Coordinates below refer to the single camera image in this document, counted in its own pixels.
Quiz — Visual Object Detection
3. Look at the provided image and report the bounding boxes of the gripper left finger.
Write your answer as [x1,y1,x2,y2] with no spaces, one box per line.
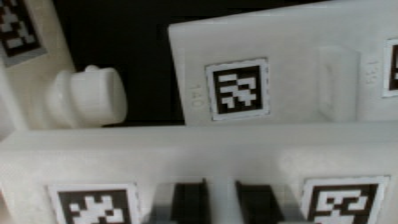
[147,181,210,224]

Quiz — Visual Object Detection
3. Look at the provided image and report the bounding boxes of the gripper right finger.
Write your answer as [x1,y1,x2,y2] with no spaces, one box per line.
[235,181,295,224]

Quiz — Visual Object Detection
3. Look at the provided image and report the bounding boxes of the white cabinet body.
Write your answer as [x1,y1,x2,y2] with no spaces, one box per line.
[0,122,398,224]

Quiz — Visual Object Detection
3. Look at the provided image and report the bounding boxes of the white door panel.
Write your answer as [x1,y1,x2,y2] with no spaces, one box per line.
[169,0,398,126]
[0,0,128,130]

